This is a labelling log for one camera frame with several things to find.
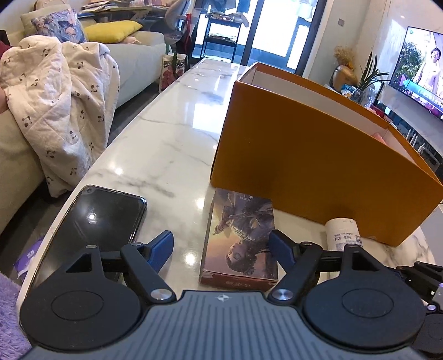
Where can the orange cardboard storage box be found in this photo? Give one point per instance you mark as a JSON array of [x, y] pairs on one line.
[[311, 152]]

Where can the floral tote bag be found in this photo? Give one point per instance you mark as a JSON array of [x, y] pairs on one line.
[[173, 66]]

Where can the illustrated card box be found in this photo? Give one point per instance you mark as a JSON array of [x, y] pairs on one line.
[[236, 253]]

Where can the purple fluffy cloth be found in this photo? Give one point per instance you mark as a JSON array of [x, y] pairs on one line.
[[14, 343]]

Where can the yellow pillow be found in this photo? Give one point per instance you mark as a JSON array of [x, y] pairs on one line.
[[111, 32]]

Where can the curved television screen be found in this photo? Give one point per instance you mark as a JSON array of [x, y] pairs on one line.
[[418, 70]]

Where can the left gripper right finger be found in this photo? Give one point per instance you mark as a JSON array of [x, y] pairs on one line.
[[300, 262]]

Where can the white cylindrical tube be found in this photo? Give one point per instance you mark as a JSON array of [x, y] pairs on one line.
[[342, 231]]

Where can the brown round vase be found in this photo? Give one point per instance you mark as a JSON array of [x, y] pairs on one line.
[[343, 75]]

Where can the white panda print blanket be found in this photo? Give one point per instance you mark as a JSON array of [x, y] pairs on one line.
[[63, 97]]

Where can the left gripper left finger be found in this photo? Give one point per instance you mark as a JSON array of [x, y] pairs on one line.
[[143, 262]]

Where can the beige sofa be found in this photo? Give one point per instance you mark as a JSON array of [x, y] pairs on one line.
[[138, 58]]

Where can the floral blue pillow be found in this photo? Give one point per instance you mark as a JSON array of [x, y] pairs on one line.
[[64, 25]]

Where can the potted green plant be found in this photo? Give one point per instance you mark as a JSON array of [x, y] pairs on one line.
[[371, 74]]

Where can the black metal shelf rack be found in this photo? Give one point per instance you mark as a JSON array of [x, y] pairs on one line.
[[218, 38]]

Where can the black smartphone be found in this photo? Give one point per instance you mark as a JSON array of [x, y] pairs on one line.
[[98, 216]]

